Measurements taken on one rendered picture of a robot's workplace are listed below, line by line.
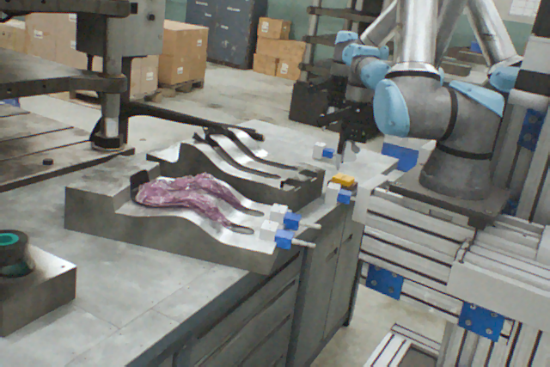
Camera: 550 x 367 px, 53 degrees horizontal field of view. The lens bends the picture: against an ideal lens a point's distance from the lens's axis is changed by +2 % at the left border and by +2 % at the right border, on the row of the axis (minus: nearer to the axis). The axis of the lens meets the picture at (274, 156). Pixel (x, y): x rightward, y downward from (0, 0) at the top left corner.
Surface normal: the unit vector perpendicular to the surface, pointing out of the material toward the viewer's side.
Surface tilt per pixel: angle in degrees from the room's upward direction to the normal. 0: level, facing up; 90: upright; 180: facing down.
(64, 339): 0
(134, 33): 90
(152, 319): 0
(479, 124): 90
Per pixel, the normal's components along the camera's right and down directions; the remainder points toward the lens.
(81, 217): -0.21, 0.28
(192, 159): -0.48, 0.21
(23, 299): 0.87, 0.26
